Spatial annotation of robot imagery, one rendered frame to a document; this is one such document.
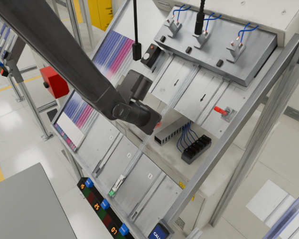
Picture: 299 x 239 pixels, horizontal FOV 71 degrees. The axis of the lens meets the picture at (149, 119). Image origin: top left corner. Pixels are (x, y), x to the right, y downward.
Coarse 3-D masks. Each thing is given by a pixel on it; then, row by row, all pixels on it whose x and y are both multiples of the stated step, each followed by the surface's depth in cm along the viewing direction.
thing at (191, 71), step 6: (192, 66) 66; (192, 72) 65; (186, 78) 66; (180, 84) 66; (180, 90) 66; (174, 96) 67; (168, 102) 67; (168, 108) 67; (162, 114) 67; (144, 138) 69; (144, 144) 68; (138, 150) 69; (138, 156) 69; (132, 162) 69; (126, 168) 70; (126, 174) 70; (114, 192) 71
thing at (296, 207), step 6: (294, 204) 36; (288, 210) 36; (294, 210) 35; (282, 216) 36; (288, 216) 36; (294, 216) 35; (276, 222) 37; (282, 222) 36; (288, 222) 36; (276, 228) 36; (282, 228) 36; (270, 234) 37; (276, 234) 36
